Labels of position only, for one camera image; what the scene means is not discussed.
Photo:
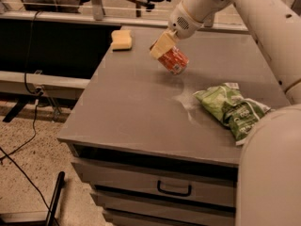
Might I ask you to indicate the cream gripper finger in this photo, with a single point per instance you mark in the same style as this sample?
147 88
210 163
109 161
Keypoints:
165 42

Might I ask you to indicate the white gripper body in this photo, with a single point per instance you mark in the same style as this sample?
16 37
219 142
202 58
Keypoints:
182 22

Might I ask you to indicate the red coke can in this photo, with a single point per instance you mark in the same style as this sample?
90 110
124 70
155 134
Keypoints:
174 60

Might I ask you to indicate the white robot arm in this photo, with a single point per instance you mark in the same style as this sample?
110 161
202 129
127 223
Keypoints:
269 179

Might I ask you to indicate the yellow sponge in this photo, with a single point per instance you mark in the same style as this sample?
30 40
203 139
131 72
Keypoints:
121 40

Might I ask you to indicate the green chip bag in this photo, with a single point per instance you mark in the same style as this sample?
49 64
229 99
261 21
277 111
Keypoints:
227 104

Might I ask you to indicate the grey drawer cabinet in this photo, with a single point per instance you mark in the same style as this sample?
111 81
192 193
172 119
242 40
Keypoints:
136 123

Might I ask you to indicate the black metal stand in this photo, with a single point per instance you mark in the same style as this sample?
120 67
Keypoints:
37 218

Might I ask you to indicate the middle metal rail bracket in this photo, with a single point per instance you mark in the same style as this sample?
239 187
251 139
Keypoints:
209 21

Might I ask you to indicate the left metal rail bracket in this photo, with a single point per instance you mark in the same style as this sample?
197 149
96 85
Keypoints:
97 9

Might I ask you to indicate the black drawer handle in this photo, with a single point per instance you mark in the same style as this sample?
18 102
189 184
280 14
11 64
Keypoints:
177 191

